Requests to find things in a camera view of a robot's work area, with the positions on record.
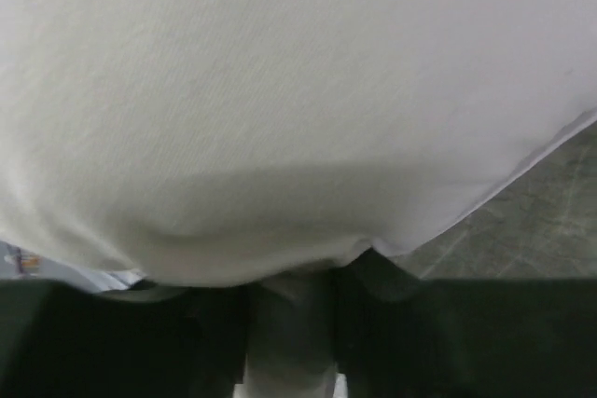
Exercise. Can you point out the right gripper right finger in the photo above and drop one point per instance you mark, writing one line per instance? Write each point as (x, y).
(399, 336)

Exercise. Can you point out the white pillow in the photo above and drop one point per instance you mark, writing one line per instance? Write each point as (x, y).
(221, 142)

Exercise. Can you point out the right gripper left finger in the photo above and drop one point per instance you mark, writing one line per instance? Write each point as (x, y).
(148, 341)

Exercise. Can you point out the aluminium mounting rail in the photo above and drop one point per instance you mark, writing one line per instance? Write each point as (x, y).
(17, 264)

